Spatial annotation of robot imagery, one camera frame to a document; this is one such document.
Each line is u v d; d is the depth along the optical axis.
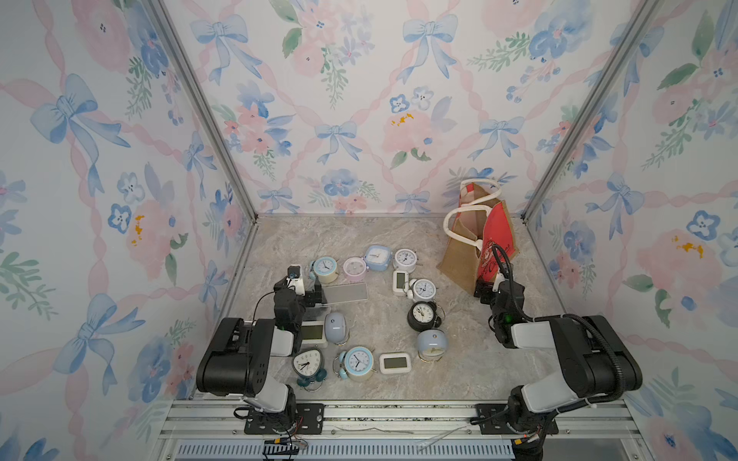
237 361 0.44
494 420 0.73
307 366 0.79
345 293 1.00
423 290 0.95
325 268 0.99
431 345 0.80
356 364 0.79
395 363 0.80
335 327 0.82
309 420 0.74
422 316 0.88
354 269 1.01
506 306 0.72
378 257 1.03
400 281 0.98
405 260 1.02
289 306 0.69
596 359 0.45
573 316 0.52
